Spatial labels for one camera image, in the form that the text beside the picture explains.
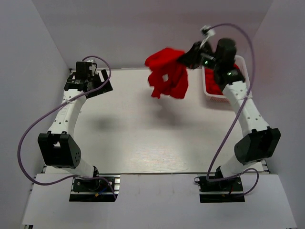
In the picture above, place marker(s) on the white plastic basket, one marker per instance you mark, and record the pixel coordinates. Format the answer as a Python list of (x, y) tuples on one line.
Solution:
[(244, 69)]

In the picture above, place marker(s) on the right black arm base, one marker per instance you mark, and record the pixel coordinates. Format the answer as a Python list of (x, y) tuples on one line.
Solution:
[(228, 191)]

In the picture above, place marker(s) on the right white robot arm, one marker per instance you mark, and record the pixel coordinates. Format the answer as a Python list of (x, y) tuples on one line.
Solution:
[(259, 138)]

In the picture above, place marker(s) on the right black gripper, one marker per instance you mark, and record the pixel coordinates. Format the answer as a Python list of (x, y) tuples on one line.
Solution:
[(190, 59)]

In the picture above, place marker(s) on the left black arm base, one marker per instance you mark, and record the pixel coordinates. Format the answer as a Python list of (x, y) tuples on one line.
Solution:
[(97, 190)]

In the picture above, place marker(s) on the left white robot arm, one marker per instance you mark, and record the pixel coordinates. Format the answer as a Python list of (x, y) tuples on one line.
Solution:
[(57, 145)]

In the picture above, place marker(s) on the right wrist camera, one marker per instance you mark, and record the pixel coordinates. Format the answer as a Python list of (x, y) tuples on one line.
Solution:
[(207, 33)]

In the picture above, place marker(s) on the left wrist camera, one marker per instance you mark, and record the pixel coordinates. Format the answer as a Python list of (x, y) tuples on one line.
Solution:
[(85, 69)]

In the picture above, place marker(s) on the red shirts in basket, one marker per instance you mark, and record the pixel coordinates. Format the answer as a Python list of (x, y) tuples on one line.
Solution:
[(219, 75)]

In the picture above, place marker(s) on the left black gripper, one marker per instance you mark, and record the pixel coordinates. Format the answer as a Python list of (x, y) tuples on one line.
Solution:
[(106, 88)]

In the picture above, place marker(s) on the red t shirt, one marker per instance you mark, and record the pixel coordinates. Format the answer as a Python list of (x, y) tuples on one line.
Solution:
[(168, 76)]

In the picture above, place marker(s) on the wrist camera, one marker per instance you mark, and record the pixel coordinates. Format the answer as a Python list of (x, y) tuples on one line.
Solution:
[(207, 33), (85, 69)]

